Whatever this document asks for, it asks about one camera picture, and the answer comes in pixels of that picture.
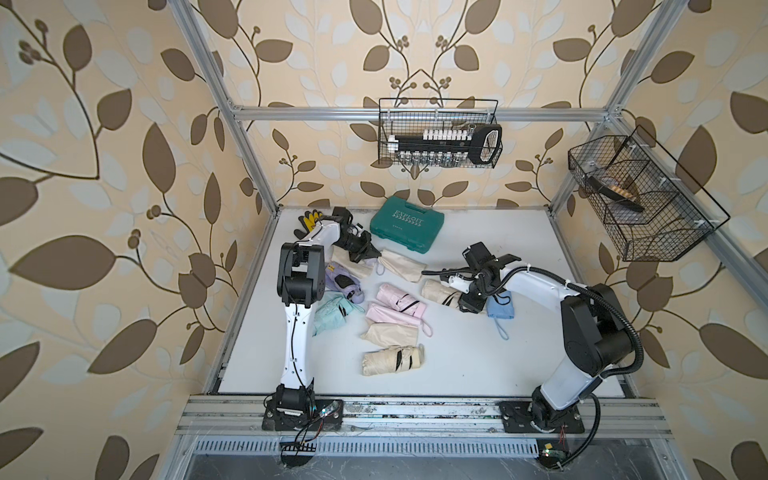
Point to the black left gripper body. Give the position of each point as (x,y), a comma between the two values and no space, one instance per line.
(354,244)

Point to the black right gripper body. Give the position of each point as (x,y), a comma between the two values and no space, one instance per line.
(477,288)

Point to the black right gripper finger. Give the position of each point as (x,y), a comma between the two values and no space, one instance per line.
(465,272)
(470,303)

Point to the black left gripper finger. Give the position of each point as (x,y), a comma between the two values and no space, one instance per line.
(355,257)
(369,251)

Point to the beige sleeved umbrella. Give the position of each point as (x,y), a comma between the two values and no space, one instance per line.
(401,266)
(360,270)

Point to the lilac umbrella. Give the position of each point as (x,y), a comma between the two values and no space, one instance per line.
(339,279)

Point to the cream bare umbrella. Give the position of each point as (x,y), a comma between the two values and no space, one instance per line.
(393,360)
(438,293)

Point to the mint green umbrella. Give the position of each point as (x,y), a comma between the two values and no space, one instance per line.
(333,313)

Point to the pink umbrella sleeve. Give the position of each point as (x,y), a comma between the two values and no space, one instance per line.
(380,314)

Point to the cream umbrella sleeve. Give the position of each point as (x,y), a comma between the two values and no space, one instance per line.
(388,335)

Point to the pink sleeved umbrella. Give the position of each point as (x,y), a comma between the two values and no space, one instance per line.
(400,301)

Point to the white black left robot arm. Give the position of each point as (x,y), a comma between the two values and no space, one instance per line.
(301,283)

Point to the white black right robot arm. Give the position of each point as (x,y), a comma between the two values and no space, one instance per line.
(599,340)

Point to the yellow black work glove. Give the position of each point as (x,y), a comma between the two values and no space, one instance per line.
(309,221)

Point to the green plastic tool case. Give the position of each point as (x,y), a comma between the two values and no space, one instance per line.
(404,223)

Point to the black socket bit holder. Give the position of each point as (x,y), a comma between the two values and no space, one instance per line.
(477,146)

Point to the dark tool in side basket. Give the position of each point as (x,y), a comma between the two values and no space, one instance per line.
(613,198)

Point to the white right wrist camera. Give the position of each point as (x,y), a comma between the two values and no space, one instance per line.
(460,283)

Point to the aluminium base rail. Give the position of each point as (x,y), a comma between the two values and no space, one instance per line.
(413,416)

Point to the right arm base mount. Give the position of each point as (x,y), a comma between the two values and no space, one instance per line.
(537,416)

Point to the black rear wire basket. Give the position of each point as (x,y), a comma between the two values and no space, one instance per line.
(403,115)

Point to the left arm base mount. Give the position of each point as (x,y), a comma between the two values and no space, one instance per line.
(289,409)

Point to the black side wire basket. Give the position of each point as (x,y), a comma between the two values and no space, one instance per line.
(679,211)

